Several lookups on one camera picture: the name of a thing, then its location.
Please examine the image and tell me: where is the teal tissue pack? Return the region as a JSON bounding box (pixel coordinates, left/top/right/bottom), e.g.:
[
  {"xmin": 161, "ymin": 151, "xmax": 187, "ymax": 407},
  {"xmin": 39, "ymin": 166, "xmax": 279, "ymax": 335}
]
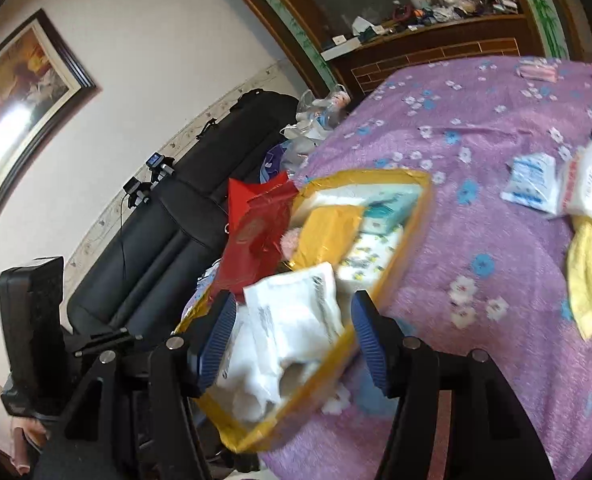
[{"xmin": 358, "ymin": 195, "xmax": 419, "ymax": 236}]

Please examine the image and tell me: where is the framed wall picture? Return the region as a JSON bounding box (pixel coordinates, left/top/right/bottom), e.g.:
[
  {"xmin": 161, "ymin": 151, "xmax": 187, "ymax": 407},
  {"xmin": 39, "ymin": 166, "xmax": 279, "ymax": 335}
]
[{"xmin": 0, "ymin": 8, "xmax": 101, "ymax": 256}]

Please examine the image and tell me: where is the purple floral blanket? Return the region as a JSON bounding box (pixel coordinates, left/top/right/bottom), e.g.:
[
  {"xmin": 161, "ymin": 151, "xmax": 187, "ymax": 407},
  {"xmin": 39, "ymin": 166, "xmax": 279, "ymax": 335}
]
[{"xmin": 183, "ymin": 55, "xmax": 592, "ymax": 480}]

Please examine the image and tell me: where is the yellow towel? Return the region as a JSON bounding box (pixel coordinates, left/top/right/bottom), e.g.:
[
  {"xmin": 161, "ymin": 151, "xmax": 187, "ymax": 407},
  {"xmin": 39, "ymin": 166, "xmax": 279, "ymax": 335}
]
[{"xmin": 566, "ymin": 185, "xmax": 592, "ymax": 341}]

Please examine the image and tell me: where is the red fabric gift bag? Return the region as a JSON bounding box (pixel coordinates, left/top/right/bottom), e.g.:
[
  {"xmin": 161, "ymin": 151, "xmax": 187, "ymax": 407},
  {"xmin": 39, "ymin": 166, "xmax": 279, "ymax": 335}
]
[{"xmin": 211, "ymin": 170, "xmax": 301, "ymax": 303}]

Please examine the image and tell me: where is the white tissue pack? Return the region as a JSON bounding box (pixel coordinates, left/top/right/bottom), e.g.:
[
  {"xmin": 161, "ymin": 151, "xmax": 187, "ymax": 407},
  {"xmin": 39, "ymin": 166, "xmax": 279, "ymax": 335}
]
[{"xmin": 243, "ymin": 261, "xmax": 347, "ymax": 356}]

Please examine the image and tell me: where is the pink striped pack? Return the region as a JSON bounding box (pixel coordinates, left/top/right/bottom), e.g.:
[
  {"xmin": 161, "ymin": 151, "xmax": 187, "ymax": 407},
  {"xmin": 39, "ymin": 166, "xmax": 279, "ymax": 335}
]
[{"xmin": 516, "ymin": 57, "xmax": 559, "ymax": 83}]

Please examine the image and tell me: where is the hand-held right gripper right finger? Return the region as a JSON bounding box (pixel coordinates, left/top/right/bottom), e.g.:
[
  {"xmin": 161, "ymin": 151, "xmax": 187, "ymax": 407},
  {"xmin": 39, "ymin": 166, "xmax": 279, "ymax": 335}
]
[{"xmin": 351, "ymin": 290, "xmax": 559, "ymax": 480}]

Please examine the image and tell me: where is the yellow dotted white pack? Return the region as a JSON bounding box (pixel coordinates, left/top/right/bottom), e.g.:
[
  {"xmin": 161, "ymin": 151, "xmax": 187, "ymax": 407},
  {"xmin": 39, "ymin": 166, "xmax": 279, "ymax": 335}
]
[{"xmin": 336, "ymin": 225, "xmax": 407, "ymax": 291}]

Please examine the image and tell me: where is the blue and white packet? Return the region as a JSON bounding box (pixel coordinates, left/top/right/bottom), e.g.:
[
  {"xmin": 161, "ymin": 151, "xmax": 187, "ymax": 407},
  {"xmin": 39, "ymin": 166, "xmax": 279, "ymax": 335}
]
[{"xmin": 500, "ymin": 152, "xmax": 562, "ymax": 216}]

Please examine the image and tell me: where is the yellow soft pack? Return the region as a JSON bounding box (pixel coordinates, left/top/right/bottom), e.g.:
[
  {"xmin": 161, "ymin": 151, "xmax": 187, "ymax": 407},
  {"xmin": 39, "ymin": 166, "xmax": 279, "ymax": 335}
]
[{"xmin": 288, "ymin": 205, "xmax": 365, "ymax": 273}]

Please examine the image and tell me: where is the purple plastic bag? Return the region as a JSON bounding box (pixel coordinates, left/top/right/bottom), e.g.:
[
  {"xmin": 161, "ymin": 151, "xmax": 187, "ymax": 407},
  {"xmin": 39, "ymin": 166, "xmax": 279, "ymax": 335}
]
[{"xmin": 260, "ymin": 142, "xmax": 297, "ymax": 181}]

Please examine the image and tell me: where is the black upright case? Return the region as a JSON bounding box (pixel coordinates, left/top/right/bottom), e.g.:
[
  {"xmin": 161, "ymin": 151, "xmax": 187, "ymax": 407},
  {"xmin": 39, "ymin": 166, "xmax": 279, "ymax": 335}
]
[{"xmin": 0, "ymin": 256, "xmax": 76, "ymax": 416}]

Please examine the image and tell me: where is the white flat pack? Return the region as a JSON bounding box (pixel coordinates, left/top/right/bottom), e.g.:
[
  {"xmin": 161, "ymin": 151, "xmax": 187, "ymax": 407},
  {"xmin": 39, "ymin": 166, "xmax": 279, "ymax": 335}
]
[{"xmin": 293, "ymin": 182, "xmax": 421, "ymax": 211}]

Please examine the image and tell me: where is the small action camera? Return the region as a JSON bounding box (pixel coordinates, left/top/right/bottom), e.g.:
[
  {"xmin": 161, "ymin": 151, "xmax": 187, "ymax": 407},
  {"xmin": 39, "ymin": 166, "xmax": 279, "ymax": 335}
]
[
  {"xmin": 123, "ymin": 177, "xmax": 151, "ymax": 208},
  {"xmin": 146, "ymin": 155, "xmax": 177, "ymax": 181}
]

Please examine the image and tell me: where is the clear plastic bag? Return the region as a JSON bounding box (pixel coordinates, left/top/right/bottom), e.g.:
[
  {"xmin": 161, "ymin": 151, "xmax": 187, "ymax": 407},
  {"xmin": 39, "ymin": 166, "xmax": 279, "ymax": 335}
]
[{"xmin": 281, "ymin": 87, "xmax": 351, "ymax": 161}]

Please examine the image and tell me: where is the white and red packet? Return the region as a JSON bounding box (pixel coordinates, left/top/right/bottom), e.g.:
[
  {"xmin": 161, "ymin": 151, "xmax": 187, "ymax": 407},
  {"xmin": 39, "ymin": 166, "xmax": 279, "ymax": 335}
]
[{"xmin": 558, "ymin": 139, "xmax": 592, "ymax": 216}]

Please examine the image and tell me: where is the row of assorted small items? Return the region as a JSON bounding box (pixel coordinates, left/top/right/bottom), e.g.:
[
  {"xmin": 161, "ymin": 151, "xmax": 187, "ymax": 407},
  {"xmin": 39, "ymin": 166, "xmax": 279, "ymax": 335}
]
[{"xmin": 321, "ymin": 0, "xmax": 519, "ymax": 53}]

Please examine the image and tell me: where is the white plastic packet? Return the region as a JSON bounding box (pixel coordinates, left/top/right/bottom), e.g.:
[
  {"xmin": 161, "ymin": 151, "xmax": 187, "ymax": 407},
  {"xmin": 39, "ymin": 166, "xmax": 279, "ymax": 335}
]
[{"xmin": 211, "ymin": 305, "xmax": 327, "ymax": 423}]

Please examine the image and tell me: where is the black leather sofa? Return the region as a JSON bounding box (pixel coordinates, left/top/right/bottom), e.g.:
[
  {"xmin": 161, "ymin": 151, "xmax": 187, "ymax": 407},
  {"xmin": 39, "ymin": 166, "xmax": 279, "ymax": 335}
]
[{"xmin": 66, "ymin": 90, "xmax": 301, "ymax": 341}]

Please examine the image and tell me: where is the pink fluffy item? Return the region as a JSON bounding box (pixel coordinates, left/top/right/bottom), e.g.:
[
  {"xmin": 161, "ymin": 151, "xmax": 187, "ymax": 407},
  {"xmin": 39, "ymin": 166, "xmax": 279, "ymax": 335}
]
[{"xmin": 278, "ymin": 227, "xmax": 304, "ymax": 256}]

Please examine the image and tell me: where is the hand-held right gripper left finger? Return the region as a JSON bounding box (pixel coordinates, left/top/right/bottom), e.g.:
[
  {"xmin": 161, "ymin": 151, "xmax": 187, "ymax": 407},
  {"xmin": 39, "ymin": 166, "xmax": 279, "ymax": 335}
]
[{"xmin": 33, "ymin": 290, "xmax": 238, "ymax": 480}]

